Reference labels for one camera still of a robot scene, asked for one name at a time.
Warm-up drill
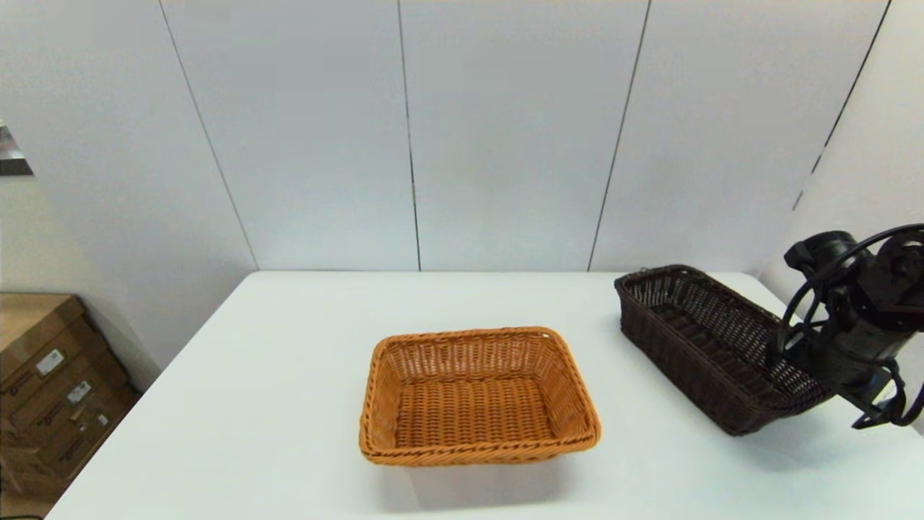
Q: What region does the dark brown wicker basket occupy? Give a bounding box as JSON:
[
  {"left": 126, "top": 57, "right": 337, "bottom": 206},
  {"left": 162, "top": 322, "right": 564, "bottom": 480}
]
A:
[{"left": 614, "top": 264, "right": 838, "bottom": 437}]

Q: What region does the orange wicker basket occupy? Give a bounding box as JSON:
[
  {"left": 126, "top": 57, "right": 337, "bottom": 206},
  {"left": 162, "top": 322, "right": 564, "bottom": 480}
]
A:
[{"left": 358, "top": 326, "right": 602, "bottom": 467}]

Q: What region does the brown cardboard box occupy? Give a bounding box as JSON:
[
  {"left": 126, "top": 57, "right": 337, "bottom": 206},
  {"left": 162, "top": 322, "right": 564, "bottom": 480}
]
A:
[
  {"left": 0, "top": 294, "right": 98, "bottom": 391},
  {"left": 0, "top": 383, "right": 142, "bottom": 481},
  {"left": 0, "top": 347, "right": 125, "bottom": 438}
]

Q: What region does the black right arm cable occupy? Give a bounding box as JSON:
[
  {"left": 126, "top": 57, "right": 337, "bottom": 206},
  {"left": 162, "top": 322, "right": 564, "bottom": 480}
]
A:
[{"left": 778, "top": 224, "right": 924, "bottom": 427}]

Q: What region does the dark grey wall fixture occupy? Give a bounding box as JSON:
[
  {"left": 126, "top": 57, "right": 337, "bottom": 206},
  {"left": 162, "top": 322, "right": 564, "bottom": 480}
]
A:
[{"left": 0, "top": 123, "right": 34, "bottom": 178}]

